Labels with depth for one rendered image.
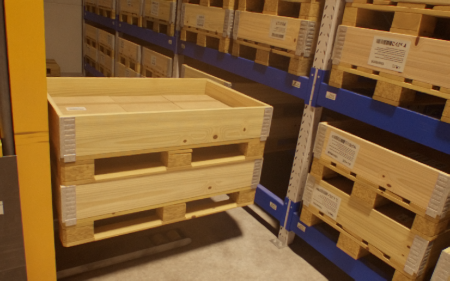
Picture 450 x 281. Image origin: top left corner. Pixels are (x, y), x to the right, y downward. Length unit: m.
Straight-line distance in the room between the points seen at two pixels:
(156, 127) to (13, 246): 0.85
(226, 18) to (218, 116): 1.23
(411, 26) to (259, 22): 1.15
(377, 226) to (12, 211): 1.79
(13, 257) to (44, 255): 0.16
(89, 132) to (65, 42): 6.02
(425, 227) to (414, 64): 0.77
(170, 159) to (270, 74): 1.03
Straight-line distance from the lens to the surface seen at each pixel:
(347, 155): 2.17
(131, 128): 1.85
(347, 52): 2.19
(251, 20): 2.85
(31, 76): 1.75
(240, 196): 2.41
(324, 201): 2.34
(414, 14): 2.00
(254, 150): 2.30
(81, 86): 2.56
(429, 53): 1.93
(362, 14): 2.24
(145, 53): 4.68
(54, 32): 7.72
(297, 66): 2.43
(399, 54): 2.00
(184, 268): 2.41
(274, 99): 3.41
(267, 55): 2.66
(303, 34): 2.41
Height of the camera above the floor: 1.52
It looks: 20 degrees down
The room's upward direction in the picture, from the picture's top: 8 degrees clockwise
